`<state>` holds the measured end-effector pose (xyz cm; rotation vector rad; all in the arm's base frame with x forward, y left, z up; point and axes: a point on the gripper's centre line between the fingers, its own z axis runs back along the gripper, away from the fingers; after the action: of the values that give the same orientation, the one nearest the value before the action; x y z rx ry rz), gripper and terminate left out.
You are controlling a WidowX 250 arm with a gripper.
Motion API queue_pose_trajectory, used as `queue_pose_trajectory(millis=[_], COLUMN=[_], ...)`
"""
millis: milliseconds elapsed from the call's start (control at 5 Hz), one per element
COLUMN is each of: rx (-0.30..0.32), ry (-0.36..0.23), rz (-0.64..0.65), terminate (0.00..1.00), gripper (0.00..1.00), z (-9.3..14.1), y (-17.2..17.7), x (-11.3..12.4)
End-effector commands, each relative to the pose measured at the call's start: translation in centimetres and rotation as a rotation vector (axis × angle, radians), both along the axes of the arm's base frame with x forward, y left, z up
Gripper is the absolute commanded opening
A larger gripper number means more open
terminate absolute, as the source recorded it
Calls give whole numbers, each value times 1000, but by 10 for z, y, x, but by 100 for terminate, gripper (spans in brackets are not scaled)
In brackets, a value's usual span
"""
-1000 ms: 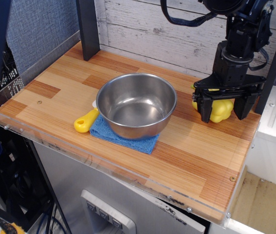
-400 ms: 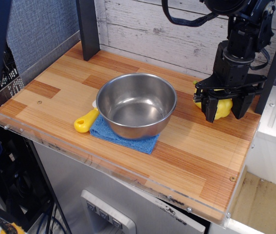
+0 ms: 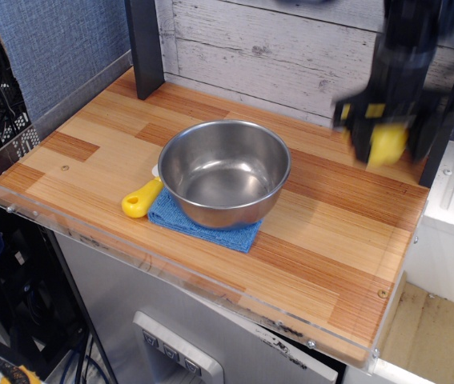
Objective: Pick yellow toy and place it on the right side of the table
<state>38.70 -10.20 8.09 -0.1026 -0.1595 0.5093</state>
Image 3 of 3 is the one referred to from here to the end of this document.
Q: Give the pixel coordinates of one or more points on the yellow bell pepper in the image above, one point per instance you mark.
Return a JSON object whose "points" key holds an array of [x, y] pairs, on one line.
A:
{"points": [[389, 137]]}

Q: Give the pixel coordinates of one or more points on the yellow handled knife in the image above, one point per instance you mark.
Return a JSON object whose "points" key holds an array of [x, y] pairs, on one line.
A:
{"points": [[137, 204]]}

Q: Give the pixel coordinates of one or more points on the blue folded cloth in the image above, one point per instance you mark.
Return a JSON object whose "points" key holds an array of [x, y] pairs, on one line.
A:
{"points": [[165, 212]]}

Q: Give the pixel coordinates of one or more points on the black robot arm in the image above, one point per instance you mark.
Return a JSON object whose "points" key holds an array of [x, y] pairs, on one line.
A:
{"points": [[417, 23]]}

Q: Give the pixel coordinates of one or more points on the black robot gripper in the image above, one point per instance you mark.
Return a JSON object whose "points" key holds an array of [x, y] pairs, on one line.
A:
{"points": [[396, 92]]}

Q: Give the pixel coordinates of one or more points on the white ribbed side block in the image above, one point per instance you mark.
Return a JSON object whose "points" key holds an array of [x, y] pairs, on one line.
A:
{"points": [[451, 192]]}

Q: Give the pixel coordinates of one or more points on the stainless steel bowl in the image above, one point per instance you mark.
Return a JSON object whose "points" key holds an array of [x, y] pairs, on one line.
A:
{"points": [[225, 174]]}

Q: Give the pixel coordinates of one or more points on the silver cabinet with buttons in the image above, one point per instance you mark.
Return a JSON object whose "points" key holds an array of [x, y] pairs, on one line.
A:
{"points": [[120, 297]]}

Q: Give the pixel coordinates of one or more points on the dark left frame post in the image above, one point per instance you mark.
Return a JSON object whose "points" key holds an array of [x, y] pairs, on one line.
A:
{"points": [[146, 51]]}

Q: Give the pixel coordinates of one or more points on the clear acrylic table guard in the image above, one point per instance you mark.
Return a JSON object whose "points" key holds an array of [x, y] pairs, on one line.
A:
{"points": [[324, 264]]}

